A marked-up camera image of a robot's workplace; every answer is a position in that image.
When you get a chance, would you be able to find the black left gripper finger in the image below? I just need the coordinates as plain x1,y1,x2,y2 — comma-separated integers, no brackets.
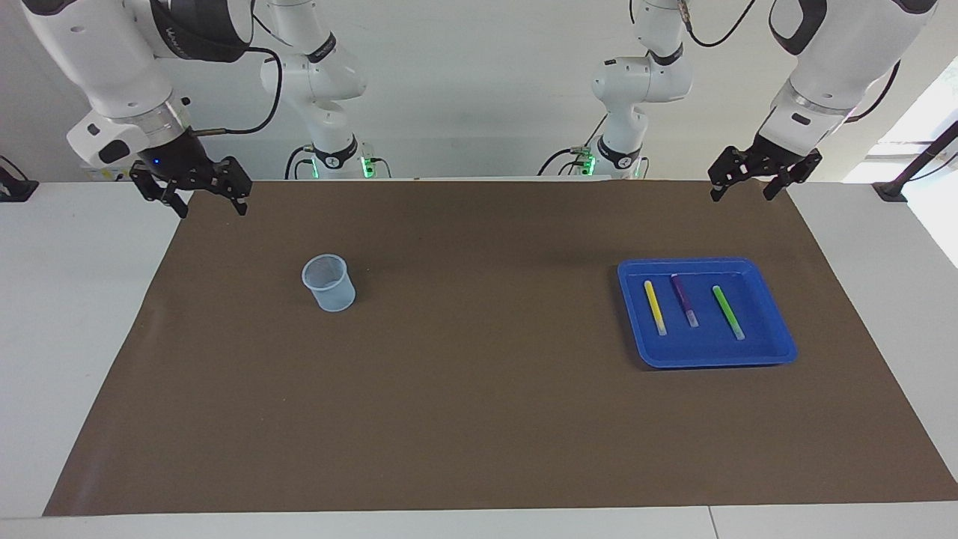
762,148,824,201
708,146,758,203

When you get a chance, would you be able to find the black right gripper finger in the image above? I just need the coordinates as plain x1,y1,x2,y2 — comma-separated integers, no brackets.
129,165,190,220
196,155,253,218

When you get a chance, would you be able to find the purple pen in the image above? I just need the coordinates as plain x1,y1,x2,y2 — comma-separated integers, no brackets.
671,273,700,329

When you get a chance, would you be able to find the green pen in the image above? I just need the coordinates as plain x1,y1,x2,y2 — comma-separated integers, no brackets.
712,285,746,341

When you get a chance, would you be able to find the yellow pen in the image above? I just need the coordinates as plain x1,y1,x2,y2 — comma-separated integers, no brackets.
644,280,668,337

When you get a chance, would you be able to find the black clamp with pole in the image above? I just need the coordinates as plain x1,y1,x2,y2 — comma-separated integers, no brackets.
872,120,958,203

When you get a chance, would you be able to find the black table clamp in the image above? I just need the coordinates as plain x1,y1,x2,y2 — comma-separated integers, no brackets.
0,155,40,203

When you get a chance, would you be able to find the translucent plastic cup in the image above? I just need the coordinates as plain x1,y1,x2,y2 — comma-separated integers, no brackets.
302,254,356,313

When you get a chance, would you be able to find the blue plastic tray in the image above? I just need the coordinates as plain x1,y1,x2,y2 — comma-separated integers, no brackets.
617,258,798,369

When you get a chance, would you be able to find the brown table mat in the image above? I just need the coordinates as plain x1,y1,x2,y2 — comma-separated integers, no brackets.
43,178,958,517

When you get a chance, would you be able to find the black right base cable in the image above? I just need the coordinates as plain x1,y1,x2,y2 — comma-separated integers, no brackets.
284,146,319,180

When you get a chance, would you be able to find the black base cable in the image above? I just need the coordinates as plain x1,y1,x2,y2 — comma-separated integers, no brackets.
284,146,319,180
537,112,608,177

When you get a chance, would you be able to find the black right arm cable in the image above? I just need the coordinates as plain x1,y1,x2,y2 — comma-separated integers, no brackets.
191,45,284,137

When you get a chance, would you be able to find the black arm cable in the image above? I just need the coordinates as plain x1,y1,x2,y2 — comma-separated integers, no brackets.
677,0,901,124
191,45,284,137

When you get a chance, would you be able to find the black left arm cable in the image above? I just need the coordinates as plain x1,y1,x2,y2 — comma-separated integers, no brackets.
677,0,901,124

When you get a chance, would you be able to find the black left base cable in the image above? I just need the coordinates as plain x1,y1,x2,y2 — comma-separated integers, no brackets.
537,112,608,177

